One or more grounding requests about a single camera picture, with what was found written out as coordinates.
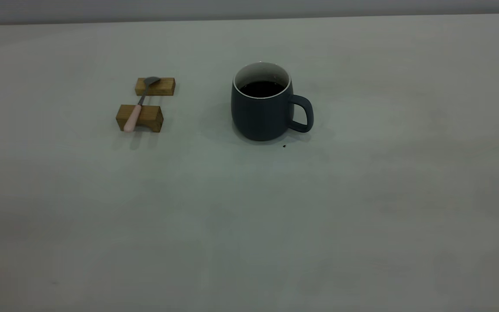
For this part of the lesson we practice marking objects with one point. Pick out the flat rectangular wooden block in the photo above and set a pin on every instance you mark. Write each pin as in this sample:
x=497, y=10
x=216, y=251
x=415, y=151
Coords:
x=165, y=88

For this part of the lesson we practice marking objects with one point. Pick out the arched wooden block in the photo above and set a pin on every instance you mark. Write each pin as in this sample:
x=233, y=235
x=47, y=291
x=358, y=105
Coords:
x=150, y=118

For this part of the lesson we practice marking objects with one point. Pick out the dark grey ceramic cup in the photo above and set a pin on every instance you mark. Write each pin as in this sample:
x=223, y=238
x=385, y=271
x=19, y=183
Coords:
x=258, y=119

